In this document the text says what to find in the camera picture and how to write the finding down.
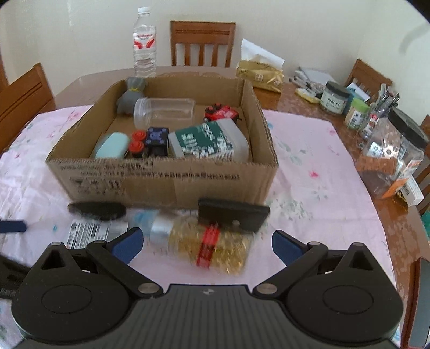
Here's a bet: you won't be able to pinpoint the wooden chair back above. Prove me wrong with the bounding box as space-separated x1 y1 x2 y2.
170 20 237 68

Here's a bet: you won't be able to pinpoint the teal dome toy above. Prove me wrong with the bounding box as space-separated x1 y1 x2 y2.
90 132 131 158

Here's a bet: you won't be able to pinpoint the orange and white box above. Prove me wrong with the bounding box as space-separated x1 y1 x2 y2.
383 178 424 207

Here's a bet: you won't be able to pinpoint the clear water bottle red label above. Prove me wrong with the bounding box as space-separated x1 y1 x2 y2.
132 7 158 78

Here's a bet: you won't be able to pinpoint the bundle of pens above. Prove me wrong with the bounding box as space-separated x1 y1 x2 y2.
291 77 324 98

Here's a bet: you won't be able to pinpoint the white bottle green label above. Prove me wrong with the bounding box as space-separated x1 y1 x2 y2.
168 120 250 162

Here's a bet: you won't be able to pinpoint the clear plastic jar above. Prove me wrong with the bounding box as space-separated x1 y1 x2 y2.
133 97 196 130

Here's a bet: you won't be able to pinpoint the grey cat toy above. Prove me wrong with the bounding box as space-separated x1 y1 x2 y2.
116 77 149 116

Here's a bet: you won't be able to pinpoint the large clear jar black lid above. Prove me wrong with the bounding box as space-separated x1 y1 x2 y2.
355 107 429 200

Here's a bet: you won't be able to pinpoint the small jar green lid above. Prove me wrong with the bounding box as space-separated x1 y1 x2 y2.
343 97 370 130

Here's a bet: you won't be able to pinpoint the black rectangular case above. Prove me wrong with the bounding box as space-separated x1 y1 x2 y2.
198 198 271 234

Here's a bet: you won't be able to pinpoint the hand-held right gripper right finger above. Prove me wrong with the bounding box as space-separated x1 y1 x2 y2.
252 230 391 298

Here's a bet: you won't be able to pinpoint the gold tissue pack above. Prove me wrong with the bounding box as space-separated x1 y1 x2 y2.
236 38 285 93

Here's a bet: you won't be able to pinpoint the stack of white papers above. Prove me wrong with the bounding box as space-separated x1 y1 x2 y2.
291 66 331 89

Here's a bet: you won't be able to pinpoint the gold capsule bottle silver cap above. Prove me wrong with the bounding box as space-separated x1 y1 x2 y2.
149 215 254 276

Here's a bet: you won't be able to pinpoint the cardboard box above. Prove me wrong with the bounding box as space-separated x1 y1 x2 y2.
45 74 279 209

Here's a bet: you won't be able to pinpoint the black toy train red wheels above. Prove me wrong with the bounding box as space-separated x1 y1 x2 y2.
129 126 169 158

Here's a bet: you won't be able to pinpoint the glass jar dark lid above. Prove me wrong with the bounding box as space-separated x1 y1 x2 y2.
319 81 350 116

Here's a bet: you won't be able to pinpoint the pink floral tablecloth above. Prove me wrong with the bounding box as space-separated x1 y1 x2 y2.
0 104 395 349

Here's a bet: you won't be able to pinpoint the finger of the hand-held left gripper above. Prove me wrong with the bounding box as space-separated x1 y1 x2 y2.
0 255 34 273
0 220 27 234

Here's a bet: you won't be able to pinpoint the yellow sponge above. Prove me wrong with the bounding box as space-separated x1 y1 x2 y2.
296 88 321 103

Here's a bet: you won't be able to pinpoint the clear cup with pens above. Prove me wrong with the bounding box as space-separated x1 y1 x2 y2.
358 84 400 141

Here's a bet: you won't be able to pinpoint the black oval brush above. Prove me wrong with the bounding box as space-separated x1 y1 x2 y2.
68 201 126 221

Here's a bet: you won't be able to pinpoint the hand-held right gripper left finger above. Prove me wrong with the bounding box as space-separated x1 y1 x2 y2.
28 227 162 298

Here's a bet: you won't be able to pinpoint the wooden chair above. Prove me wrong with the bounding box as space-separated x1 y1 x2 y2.
170 20 237 68
413 114 430 215
0 63 56 153
344 59 393 101

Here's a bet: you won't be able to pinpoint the white labelled packet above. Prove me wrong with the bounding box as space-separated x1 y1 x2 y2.
64 218 130 250

